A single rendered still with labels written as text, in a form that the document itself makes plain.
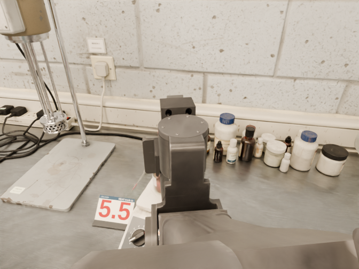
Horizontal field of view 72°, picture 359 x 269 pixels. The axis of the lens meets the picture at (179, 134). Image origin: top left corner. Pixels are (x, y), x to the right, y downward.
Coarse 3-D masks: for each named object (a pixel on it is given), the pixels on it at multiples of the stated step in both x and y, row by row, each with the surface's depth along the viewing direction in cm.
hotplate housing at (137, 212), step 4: (136, 208) 53; (132, 212) 53; (136, 212) 52; (140, 212) 52; (144, 212) 52; (148, 212) 52; (132, 216) 52; (136, 216) 52; (140, 216) 52; (144, 216) 52; (148, 216) 52; (128, 224) 52; (124, 232) 51; (124, 236) 50; (120, 244) 50; (120, 248) 49
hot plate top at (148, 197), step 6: (150, 180) 58; (150, 186) 56; (144, 192) 55; (150, 192) 55; (138, 198) 53; (144, 198) 53; (150, 198) 53; (156, 198) 53; (138, 204) 52; (144, 204) 52; (150, 204) 52; (150, 210) 51
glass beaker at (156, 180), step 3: (153, 174) 52; (153, 177) 52; (156, 177) 51; (159, 177) 51; (153, 180) 53; (156, 180) 52; (159, 180) 51; (153, 183) 54; (156, 183) 52; (159, 183) 52; (153, 186) 54; (156, 186) 53; (159, 186) 52; (153, 189) 55; (156, 189) 54; (159, 189) 53; (156, 192) 54; (159, 192) 53
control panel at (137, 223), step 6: (132, 222) 51; (138, 222) 51; (144, 222) 51; (132, 228) 51; (138, 228) 50; (144, 228) 50; (126, 234) 50; (126, 240) 50; (126, 246) 49; (132, 246) 49; (144, 246) 49
